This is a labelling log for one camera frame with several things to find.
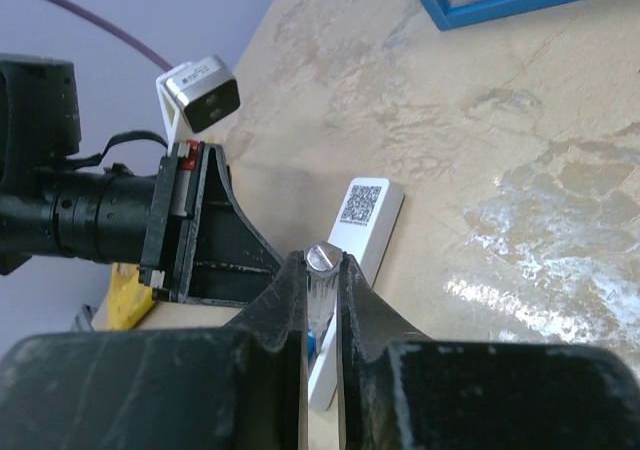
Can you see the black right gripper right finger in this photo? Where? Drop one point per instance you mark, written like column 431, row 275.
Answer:
column 400, row 389

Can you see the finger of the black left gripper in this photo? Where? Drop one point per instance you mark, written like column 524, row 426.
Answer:
column 222, row 258

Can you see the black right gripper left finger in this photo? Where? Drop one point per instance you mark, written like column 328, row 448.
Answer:
column 239, row 386

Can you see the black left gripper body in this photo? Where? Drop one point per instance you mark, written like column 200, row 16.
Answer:
column 168, row 256

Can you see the white remote control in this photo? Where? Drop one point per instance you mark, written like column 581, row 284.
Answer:
column 362, row 228

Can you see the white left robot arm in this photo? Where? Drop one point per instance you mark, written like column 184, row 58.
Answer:
column 54, row 202

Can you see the blue battery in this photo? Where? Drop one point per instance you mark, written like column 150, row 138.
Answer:
column 313, row 344

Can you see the yellow chips bag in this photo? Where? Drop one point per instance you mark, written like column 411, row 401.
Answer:
column 127, row 300

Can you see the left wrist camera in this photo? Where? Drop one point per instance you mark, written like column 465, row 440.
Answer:
column 194, row 96

